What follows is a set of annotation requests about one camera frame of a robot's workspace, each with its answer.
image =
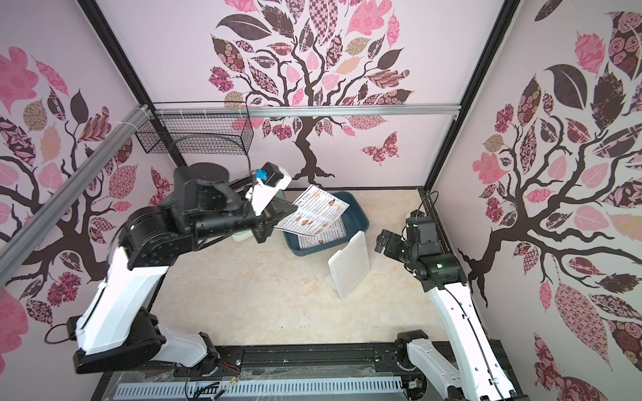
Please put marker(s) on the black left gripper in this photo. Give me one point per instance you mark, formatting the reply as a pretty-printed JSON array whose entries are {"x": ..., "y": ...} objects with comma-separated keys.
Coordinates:
[{"x": 269, "y": 215}]

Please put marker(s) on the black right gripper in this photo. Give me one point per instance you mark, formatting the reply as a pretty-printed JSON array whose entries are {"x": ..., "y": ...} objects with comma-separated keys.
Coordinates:
[{"x": 393, "y": 246}]

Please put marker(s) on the old printed menu sheet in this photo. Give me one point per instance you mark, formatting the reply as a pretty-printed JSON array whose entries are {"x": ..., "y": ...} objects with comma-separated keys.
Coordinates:
[{"x": 317, "y": 209}]

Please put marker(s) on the white acrylic menu holder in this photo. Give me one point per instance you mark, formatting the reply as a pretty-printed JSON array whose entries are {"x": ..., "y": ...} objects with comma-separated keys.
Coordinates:
[{"x": 349, "y": 266}]

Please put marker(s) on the new printed menu sheet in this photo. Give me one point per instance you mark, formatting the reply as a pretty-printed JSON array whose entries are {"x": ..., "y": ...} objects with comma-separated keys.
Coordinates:
[{"x": 333, "y": 232}]

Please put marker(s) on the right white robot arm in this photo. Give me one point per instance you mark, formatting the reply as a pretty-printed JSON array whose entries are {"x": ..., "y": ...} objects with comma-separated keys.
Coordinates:
[{"x": 475, "y": 374}]

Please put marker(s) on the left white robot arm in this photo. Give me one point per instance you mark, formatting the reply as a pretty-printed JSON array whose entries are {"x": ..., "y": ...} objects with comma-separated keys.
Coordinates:
[{"x": 117, "y": 332}]

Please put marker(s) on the mint green toaster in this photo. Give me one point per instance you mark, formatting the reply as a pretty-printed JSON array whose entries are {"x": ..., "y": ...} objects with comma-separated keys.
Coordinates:
[{"x": 242, "y": 236}]

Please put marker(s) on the teal plastic bin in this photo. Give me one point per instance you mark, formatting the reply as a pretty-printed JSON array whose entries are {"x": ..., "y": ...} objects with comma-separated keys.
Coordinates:
[{"x": 354, "y": 220}]

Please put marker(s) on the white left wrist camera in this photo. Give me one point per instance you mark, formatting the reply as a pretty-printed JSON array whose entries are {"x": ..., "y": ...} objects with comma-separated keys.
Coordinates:
[{"x": 266, "y": 183}]

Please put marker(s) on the black wire basket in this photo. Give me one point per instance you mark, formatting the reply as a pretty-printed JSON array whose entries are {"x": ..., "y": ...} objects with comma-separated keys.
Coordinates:
[{"x": 197, "y": 128}]

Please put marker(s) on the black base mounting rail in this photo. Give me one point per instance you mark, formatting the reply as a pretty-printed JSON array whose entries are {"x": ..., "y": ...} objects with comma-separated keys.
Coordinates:
[{"x": 309, "y": 361}]

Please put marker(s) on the aluminium rail back wall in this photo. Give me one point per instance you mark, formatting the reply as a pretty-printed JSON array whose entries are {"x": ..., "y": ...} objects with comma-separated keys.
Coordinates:
[{"x": 309, "y": 111}]

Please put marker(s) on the aluminium rail wall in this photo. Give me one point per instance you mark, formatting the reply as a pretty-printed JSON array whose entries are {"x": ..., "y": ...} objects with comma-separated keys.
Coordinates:
[
  {"x": 15, "y": 253},
  {"x": 309, "y": 111}
]

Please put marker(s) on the aluminium rail left wall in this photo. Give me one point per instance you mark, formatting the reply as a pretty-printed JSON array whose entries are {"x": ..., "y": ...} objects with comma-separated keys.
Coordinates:
[{"x": 15, "y": 253}]

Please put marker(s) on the white slotted cable duct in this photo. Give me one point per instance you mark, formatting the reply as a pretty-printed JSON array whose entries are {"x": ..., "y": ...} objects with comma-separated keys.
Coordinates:
[{"x": 369, "y": 388}]

